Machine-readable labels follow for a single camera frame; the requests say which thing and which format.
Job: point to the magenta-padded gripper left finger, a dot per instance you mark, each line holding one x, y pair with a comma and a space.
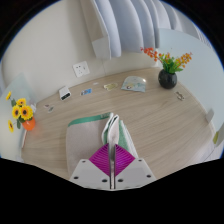
100, 163

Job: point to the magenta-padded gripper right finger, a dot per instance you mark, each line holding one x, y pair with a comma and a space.
125, 163

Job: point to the beige towel with green edge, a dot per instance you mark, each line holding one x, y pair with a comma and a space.
83, 140

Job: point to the blue sticker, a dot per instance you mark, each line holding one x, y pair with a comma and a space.
86, 91

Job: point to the small grey sticker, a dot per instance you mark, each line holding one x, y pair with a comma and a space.
50, 109

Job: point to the yellowish sticker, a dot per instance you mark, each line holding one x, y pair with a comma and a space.
110, 86

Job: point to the small pink sticker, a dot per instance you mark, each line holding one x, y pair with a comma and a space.
47, 106

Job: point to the small white box device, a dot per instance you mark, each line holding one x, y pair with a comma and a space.
64, 93

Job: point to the orange round vase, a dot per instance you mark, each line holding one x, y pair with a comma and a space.
29, 124

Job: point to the small metal clip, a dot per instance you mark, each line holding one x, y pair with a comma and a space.
180, 96

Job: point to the black round vase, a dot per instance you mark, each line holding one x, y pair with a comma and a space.
167, 79

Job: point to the yellow sunflower bouquet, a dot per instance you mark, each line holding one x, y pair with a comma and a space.
20, 111

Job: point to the frosted glass partition panel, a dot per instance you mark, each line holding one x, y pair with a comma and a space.
15, 90
203, 73

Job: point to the orange and green flower sprig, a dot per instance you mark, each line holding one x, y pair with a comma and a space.
168, 59

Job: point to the white pleated curtain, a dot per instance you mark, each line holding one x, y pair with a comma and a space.
133, 23

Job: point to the white wall socket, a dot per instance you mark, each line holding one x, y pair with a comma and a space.
81, 69

